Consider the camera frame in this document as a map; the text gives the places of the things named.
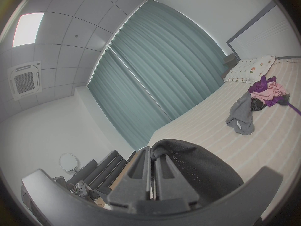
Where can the black chest of drawers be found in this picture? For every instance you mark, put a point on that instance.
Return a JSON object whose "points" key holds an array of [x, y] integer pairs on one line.
{"points": [[105, 171]]}

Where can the black T-shirt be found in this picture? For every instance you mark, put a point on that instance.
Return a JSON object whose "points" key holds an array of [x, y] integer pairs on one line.
{"points": [[199, 168]]}

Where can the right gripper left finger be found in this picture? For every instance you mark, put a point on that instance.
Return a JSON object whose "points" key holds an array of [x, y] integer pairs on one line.
{"points": [[127, 192]]}

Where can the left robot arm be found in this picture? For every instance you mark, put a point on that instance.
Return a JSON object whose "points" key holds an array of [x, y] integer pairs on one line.
{"points": [[82, 189]]}

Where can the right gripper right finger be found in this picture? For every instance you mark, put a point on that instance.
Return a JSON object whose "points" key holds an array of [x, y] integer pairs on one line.
{"points": [[178, 192]]}

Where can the pile of clothes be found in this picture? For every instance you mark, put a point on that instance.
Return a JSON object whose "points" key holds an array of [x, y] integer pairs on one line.
{"points": [[270, 93]]}

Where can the white printed pillow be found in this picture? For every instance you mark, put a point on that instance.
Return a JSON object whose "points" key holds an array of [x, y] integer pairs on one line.
{"points": [[249, 68]]}

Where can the grey garment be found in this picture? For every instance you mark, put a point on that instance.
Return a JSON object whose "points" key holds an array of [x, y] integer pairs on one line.
{"points": [[242, 116]]}

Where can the grey bedside table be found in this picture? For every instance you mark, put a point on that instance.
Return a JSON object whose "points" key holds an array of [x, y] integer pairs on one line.
{"points": [[230, 61]]}

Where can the bed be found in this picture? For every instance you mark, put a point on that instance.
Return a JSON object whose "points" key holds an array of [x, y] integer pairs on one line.
{"points": [[235, 154]]}

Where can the blue-green curtain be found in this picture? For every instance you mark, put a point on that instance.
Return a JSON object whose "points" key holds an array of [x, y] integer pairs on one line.
{"points": [[169, 55], [122, 98]]}

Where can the ceiling light panel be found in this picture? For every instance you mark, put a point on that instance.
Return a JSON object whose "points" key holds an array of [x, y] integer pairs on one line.
{"points": [[28, 29]]}

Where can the ceiling air conditioner vent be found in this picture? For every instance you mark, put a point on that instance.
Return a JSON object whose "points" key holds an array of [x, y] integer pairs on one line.
{"points": [[24, 80]]}

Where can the round white mirror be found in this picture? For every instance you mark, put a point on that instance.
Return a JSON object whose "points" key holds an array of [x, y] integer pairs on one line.
{"points": [[68, 162]]}

